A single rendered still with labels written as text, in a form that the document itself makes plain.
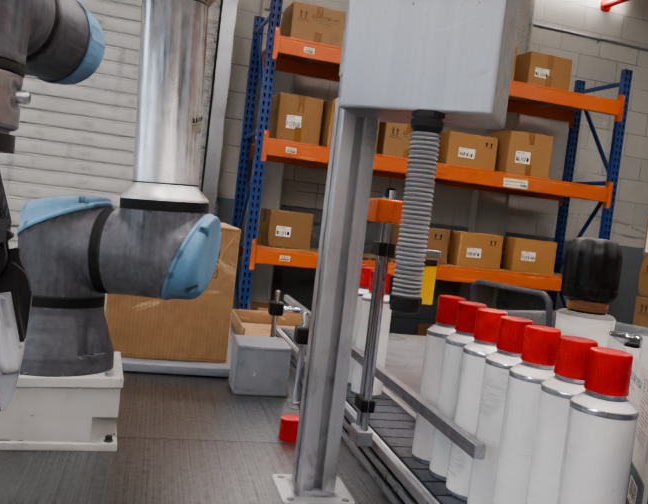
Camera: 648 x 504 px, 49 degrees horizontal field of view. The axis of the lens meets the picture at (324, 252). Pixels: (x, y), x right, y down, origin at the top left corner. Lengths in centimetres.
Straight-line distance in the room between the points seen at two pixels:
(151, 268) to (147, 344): 51
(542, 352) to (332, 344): 27
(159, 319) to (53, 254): 48
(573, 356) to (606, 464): 9
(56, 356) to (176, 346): 49
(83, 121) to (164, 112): 428
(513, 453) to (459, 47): 41
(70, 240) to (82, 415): 22
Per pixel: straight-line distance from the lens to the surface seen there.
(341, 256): 84
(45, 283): 97
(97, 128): 520
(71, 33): 64
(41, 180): 520
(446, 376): 84
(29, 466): 94
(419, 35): 78
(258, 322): 206
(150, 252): 92
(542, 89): 543
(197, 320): 141
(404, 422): 107
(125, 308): 141
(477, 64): 76
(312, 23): 484
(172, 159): 93
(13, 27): 56
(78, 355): 98
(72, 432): 99
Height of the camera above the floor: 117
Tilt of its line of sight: 3 degrees down
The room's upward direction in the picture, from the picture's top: 7 degrees clockwise
